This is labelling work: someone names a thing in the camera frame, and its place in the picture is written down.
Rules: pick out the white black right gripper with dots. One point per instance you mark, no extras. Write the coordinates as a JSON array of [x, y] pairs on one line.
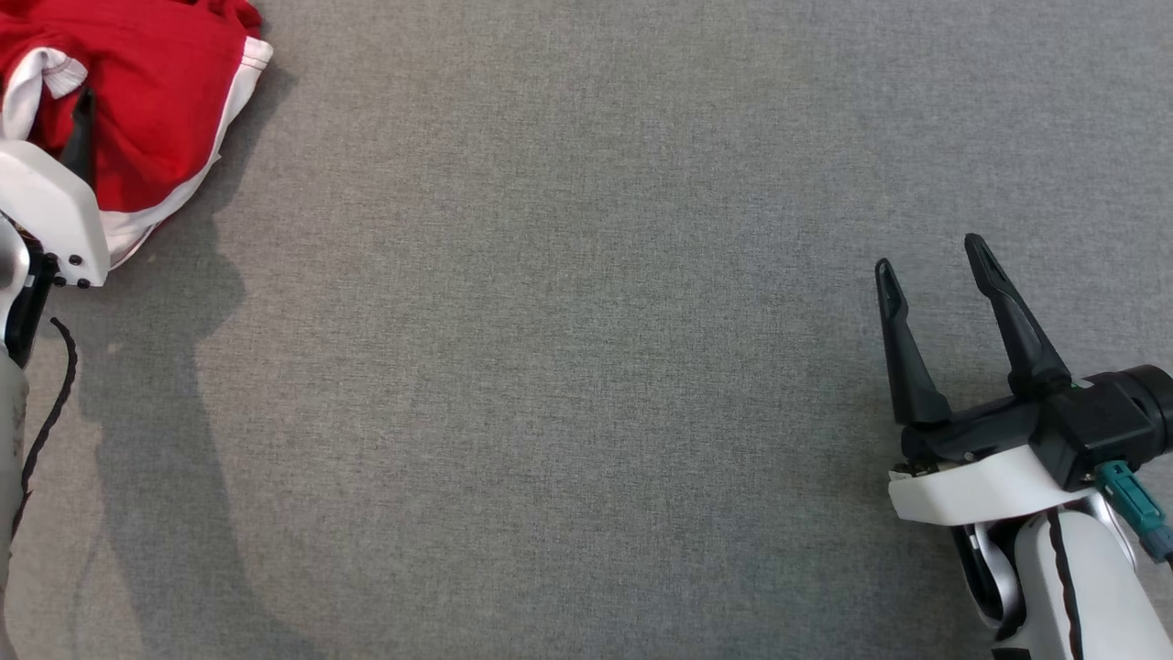
[[981, 486]]

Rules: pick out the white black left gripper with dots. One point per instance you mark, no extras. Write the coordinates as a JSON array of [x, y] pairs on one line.
[[50, 206]]

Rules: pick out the red shorts with white trim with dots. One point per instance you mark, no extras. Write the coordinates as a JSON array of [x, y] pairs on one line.
[[156, 101]]

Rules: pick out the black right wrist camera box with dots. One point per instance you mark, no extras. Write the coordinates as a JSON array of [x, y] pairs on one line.
[[1109, 417]]

